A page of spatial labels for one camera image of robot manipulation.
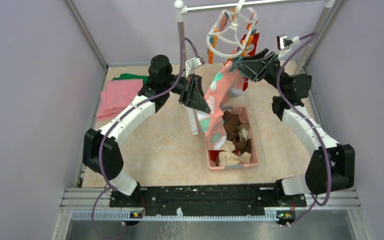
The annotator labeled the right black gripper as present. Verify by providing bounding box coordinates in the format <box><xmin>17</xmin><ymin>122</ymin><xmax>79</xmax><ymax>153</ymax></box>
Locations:
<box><xmin>231</xmin><ymin>48</ymin><xmax>289</xmax><ymax>96</ymax></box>

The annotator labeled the pink plastic basket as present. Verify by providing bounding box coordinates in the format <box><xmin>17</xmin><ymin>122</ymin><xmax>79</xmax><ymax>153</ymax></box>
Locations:
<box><xmin>206</xmin><ymin>106</ymin><xmax>259</xmax><ymax>170</ymax></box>

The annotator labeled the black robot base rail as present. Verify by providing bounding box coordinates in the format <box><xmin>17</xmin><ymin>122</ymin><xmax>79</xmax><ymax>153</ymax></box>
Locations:
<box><xmin>109</xmin><ymin>183</ymin><xmax>307</xmax><ymax>224</ymax></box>

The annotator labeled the pink folded cloth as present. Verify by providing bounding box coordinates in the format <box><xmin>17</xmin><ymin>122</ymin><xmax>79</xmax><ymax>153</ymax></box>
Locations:
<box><xmin>95</xmin><ymin>79</ymin><xmax>143</xmax><ymax>121</ymax></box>

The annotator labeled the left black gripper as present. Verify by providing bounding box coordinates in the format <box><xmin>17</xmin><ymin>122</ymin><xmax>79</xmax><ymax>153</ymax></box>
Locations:
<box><xmin>162</xmin><ymin>73</ymin><xmax>211</xmax><ymax>114</ymax></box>

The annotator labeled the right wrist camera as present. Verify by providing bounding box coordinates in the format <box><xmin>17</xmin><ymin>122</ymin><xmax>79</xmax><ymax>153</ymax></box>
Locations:
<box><xmin>276</xmin><ymin>35</ymin><xmax>301</xmax><ymax>51</ymax></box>

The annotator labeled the red snowflake sock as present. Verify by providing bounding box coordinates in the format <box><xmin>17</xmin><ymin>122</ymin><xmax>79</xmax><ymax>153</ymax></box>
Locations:
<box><xmin>241</xmin><ymin>30</ymin><xmax>260</xmax><ymax>57</ymax></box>

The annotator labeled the pink sock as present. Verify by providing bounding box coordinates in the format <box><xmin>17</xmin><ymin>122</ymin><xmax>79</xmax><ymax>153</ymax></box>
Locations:
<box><xmin>196</xmin><ymin>61</ymin><xmax>245</xmax><ymax>150</ymax></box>
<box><xmin>226</xmin><ymin>78</ymin><xmax>248</xmax><ymax>99</ymax></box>

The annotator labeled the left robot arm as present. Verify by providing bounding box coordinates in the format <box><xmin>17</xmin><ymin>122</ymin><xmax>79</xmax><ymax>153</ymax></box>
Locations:
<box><xmin>82</xmin><ymin>54</ymin><xmax>210</xmax><ymax>207</ymax></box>

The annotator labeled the metal drying rack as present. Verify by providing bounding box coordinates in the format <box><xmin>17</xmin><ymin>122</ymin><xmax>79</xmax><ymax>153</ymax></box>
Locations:
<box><xmin>173</xmin><ymin>0</ymin><xmax>337</xmax><ymax>136</ymax></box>

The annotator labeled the cream brown striped sock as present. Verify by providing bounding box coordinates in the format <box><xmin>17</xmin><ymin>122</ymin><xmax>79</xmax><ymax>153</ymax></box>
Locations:
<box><xmin>222</xmin><ymin>111</ymin><xmax>250</xmax><ymax>142</ymax></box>

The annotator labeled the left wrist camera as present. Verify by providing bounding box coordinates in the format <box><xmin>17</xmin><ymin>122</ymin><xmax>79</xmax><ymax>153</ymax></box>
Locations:
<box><xmin>185</xmin><ymin>56</ymin><xmax>205</xmax><ymax>77</ymax></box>

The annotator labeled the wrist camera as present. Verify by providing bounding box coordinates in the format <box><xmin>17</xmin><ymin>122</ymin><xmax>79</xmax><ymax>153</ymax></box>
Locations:
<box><xmin>276</xmin><ymin>35</ymin><xmax>301</xmax><ymax>51</ymax></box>
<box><xmin>185</xmin><ymin>56</ymin><xmax>205</xmax><ymax>77</ymax></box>

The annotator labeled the green folded cloth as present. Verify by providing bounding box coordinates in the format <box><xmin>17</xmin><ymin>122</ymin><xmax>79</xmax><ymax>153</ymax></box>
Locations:
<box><xmin>112</xmin><ymin>73</ymin><xmax>148</xmax><ymax>84</ymax></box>

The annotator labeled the white clip sock hanger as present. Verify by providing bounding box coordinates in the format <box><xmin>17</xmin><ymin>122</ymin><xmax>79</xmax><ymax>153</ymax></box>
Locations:
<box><xmin>206</xmin><ymin>0</ymin><xmax>258</xmax><ymax>64</ymax></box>

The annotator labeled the red santa sock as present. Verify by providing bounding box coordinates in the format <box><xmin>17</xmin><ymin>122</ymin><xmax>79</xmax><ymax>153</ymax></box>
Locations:
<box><xmin>208</xmin><ymin>150</ymin><xmax>220</xmax><ymax>163</ymax></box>

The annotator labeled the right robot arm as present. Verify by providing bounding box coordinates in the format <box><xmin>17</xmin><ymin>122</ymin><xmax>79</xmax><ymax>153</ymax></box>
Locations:
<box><xmin>232</xmin><ymin>48</ymin><xmax>355</xmax><ymax>206</ymax></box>

